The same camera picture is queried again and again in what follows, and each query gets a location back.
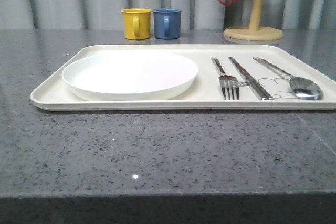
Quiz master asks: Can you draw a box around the white round plate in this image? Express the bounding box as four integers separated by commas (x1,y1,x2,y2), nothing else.
62,51,198,101

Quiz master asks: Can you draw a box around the silver metal fork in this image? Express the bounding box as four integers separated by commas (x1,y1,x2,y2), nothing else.
211,57,239,100

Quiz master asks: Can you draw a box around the silver metal spoon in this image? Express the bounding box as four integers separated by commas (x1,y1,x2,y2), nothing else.
253,57,324,101

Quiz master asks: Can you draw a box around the blue mug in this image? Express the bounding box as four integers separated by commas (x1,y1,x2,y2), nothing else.
153,8,182,39

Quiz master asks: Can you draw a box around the cream rabbit serving tray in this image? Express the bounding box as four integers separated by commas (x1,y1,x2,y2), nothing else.
30,45,335,111

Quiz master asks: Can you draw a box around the yellow mug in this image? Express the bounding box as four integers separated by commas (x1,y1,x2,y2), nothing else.
121,8,152,40

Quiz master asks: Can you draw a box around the wooden mug tree stand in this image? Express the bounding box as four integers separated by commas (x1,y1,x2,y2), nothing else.
223,0,284,41

